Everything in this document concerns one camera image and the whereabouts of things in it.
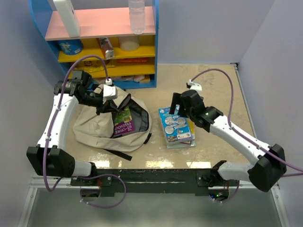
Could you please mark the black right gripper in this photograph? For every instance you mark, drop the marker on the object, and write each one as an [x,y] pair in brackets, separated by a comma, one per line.
[176,99]

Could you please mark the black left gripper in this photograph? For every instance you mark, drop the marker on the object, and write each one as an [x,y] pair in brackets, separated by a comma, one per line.
[108,106]

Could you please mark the purple treehouse book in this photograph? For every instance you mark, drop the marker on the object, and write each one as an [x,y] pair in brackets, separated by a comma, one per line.
[123,123]

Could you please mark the beige student backpack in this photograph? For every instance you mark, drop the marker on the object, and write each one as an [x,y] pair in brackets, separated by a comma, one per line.
[97,130]

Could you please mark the blue cartoon paperback book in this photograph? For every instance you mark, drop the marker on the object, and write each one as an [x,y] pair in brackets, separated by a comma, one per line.
[176,128]

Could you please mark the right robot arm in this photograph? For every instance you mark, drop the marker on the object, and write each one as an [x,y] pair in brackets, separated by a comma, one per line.
[265,163]

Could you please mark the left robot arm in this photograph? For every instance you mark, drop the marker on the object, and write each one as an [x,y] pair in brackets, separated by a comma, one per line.
[49,156]

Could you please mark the yellow snack packet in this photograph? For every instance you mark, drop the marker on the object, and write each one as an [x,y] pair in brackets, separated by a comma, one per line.
[91,68]

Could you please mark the orange flat box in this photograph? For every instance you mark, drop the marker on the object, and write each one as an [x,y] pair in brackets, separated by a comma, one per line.
[133,60]

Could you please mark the colourful wooden shelf unit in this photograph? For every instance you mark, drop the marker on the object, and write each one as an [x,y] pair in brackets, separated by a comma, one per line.
[96,23]

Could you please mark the brown silver snack packet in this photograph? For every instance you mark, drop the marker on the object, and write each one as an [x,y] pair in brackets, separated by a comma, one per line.
[106,48]

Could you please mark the white round container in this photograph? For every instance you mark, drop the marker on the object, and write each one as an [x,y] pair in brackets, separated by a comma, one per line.
[129,43]

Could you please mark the blue snack cup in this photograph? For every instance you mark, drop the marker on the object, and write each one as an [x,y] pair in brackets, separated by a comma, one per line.
[70,47]

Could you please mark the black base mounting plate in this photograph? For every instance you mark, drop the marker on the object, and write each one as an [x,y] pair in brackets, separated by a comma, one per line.
[190,181]

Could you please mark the clear plastic water bottle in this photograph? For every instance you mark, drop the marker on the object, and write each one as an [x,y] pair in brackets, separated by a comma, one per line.
[137,16]

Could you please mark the white rectangular bottle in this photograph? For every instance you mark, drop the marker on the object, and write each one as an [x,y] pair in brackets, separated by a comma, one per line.
[67,14]

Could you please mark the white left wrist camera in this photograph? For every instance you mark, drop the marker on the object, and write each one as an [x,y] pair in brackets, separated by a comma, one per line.
[109,92]

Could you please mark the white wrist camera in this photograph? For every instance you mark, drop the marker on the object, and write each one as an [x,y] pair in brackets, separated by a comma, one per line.
[109,92]
[194,86]

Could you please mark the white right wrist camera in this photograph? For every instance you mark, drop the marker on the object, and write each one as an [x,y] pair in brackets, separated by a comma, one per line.
[194,86]

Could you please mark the aluminium rail frame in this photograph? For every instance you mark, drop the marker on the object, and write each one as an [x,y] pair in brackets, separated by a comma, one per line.
[113,120]

